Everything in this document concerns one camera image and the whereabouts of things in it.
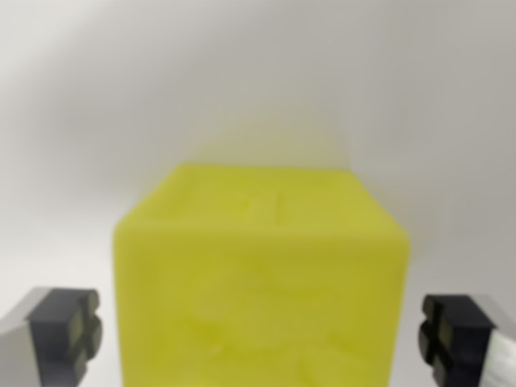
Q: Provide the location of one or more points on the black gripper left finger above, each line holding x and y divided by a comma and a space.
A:
56, 334

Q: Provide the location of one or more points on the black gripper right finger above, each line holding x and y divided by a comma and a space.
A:
463, 338

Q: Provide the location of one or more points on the yellow cube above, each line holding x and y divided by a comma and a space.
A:
262, 282

